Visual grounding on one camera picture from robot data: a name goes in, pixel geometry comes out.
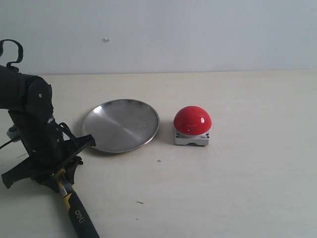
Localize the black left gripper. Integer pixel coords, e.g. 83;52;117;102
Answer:
1;110;96;188

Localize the yellow black claw hammer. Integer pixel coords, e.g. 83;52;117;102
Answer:
53;169;100;238

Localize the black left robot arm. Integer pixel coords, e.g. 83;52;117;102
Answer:
0;66;96;192

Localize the red dome push button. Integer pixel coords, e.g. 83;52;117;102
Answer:
173;106;212;146

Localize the round stainless steel plate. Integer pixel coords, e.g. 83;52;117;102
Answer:
81;99;160;154

